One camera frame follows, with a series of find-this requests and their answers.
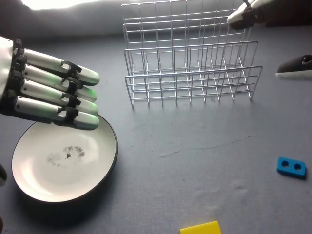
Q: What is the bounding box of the blue block with two holes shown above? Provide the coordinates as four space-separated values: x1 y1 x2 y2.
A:
276 156 307 180

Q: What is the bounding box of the white plate pale underside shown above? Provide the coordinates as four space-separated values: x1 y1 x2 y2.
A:
11 114 119 203

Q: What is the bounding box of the silver wire dish rack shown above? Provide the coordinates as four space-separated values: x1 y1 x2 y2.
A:
121 2 263 109

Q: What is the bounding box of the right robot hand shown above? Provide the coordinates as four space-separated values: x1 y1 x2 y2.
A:
227 0 312 80

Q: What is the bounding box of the yellow flat block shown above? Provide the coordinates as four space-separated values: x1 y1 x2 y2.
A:
179 220 222 234

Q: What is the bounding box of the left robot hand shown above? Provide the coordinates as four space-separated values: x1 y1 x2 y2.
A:
0 36 101 187

